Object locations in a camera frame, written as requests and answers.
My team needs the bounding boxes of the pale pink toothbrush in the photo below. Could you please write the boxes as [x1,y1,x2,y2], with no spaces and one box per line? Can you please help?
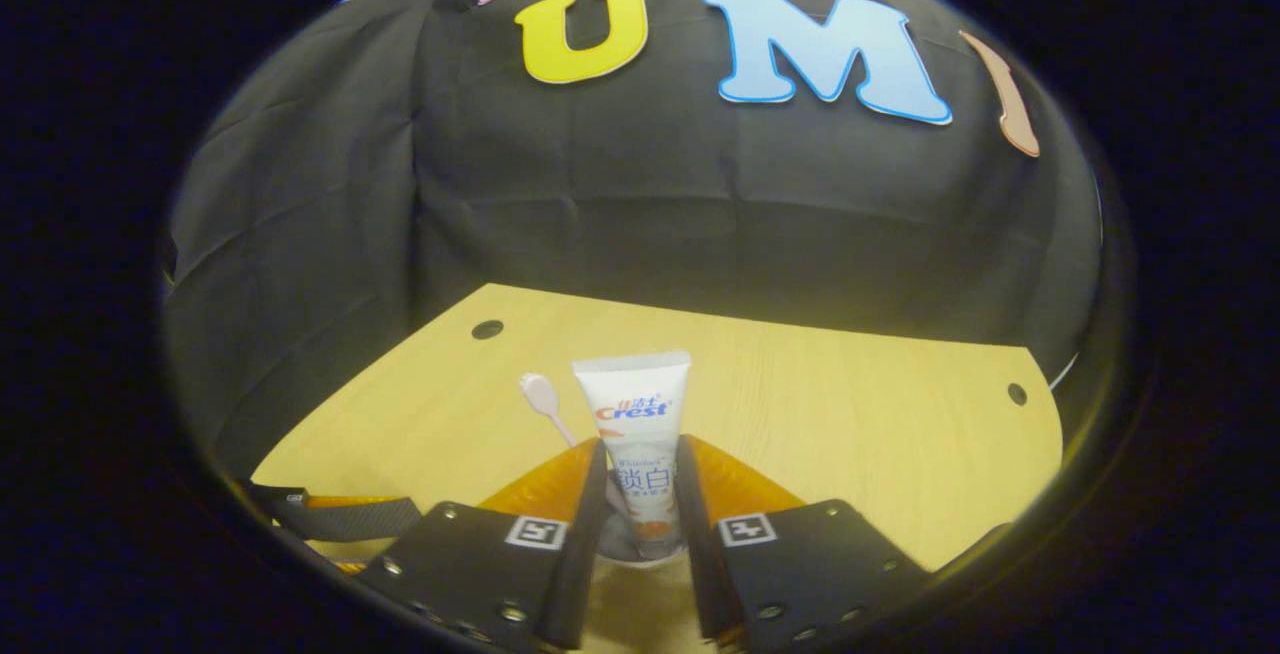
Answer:
[518,372,580,448]

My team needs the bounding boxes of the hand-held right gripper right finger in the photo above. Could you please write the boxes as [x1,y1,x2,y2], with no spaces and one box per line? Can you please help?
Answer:
[674,434,933,654]

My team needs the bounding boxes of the black backdrop cloth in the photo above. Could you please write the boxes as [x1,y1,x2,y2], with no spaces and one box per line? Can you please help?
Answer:
[163,0,1104,497]

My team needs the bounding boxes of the wooden desktop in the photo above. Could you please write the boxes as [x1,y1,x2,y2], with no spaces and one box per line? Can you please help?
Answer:
[248,281,1065,653]

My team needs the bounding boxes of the white toothpaste tube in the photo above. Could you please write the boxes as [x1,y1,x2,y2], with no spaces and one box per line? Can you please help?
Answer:
[571,350,694,562]

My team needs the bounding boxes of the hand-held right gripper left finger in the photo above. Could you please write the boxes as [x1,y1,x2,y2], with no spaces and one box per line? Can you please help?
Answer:
[353,437,610,652]

